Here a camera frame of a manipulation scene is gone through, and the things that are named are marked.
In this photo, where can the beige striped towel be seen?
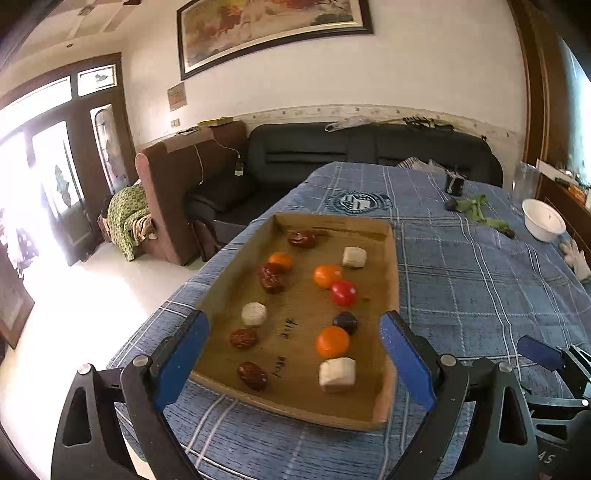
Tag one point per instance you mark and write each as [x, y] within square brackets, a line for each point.
[143, 227]

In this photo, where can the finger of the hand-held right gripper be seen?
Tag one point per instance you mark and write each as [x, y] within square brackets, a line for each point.
[542, 353]

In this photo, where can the brown cardboard tray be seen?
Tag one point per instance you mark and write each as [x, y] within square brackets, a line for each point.
[300, 392]

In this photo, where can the black leather sofa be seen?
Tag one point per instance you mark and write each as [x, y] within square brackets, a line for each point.
[323, 147]

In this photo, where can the clear plastic bag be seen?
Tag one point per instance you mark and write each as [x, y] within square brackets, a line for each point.
[346, 123]

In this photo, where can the small dark object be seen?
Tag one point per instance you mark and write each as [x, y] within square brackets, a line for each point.
[451, 205]

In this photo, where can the white peeled fruit chunk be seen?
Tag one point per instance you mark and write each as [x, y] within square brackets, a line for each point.
[338, 374]
[254, 314]
[354, 257]

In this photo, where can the brown armchair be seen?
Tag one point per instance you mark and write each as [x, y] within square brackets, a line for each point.
[171, 198]

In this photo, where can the wooden cabinet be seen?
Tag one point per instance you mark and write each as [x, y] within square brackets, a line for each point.
[558, 203]

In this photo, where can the yellow book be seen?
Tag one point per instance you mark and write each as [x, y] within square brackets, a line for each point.
[214, 122]

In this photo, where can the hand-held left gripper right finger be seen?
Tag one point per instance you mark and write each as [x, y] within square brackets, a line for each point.
[406, 360]

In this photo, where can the small wall plaque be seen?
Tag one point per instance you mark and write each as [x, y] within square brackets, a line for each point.
[176, 96]

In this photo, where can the green patterned cloth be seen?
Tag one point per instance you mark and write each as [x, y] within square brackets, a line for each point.
[127, 212]

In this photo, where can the red jujube date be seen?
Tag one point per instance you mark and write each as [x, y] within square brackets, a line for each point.
[302, 239]
[252, 374]
[243, 338]
[271, 279]

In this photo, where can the white glove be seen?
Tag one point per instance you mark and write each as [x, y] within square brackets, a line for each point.
[575, 254]

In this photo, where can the striped cloth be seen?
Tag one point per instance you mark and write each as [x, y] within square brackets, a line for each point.
[415, 164]

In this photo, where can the small orange mandarin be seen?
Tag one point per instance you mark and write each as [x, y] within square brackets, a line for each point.
[281, 260]

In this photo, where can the white bowl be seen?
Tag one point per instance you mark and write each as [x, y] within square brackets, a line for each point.
[542, 219]

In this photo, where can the clear plastic container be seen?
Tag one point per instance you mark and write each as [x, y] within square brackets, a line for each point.
[524, 177]

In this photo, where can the green leaves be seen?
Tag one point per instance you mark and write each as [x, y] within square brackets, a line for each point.
[475, 205]

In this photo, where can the large framed painting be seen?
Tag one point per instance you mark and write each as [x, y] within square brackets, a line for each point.
[272, 32]

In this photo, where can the red cherry tomato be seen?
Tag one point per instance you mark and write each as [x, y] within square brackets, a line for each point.
[344, 294]

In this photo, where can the wooden door frame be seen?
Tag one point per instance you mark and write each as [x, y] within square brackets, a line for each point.
[535, 83]

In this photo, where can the dark purple plum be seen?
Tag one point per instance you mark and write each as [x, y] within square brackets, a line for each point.
[346, 322]

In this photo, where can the black small box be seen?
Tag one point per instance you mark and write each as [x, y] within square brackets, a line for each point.
[454, 181]

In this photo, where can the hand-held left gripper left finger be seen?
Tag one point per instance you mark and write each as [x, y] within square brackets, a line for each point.
[184, 360]

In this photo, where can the wooden glass door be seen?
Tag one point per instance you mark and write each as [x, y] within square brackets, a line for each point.
[87, 152]

